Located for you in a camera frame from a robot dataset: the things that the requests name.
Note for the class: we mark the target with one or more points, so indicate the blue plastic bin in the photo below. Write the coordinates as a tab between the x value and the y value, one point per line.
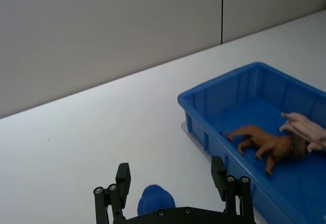
257	137

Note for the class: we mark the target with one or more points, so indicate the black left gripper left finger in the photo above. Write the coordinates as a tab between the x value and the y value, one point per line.
122	185

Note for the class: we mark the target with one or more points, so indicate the pink toy pig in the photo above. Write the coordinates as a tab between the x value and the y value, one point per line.
305	132

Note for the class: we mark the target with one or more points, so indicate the small blue plastic object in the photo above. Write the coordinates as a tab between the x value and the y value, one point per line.
156	199

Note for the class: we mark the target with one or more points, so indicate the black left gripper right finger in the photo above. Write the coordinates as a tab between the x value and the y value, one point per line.
230	191

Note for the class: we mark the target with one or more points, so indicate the brown toy lion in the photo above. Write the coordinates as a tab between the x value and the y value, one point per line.
272	145

